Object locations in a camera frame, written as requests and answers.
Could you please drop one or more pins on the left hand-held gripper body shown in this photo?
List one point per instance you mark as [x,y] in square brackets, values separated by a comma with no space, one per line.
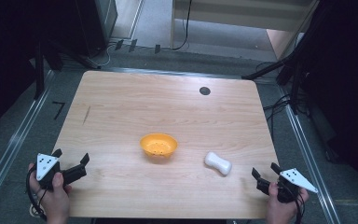
[45,165]

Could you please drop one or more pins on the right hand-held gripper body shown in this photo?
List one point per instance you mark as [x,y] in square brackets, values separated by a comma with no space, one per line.
[292,180]

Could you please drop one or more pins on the person's right hand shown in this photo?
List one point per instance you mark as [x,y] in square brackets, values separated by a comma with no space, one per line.
[281,208]

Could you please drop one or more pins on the person's left hand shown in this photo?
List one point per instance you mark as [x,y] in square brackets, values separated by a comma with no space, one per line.
[54,200]

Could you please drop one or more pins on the orange plastic bowl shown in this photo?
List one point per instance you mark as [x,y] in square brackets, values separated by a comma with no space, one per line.
[158,145]

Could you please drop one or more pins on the black metal stand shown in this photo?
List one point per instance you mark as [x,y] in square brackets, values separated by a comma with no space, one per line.
[296,88]
[39,73]

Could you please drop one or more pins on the dark round table grommet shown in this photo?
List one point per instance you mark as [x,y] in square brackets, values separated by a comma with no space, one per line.
[204,90]

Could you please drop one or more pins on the dark curtain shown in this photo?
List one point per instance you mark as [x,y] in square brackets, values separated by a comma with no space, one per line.
[6,46]
[348,77]

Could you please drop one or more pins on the black cabinet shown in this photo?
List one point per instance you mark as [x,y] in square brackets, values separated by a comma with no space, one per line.
[96,25]

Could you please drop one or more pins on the metal floor rail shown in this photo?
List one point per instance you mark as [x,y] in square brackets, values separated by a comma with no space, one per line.
[12,146]
[304,146]

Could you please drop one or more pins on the black floor bracket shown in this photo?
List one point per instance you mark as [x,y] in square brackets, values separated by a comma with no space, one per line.
[132,45]
[119,44]
[157,48]

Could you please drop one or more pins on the cream furniture frame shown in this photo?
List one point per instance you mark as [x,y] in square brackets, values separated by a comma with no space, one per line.
[245,12]

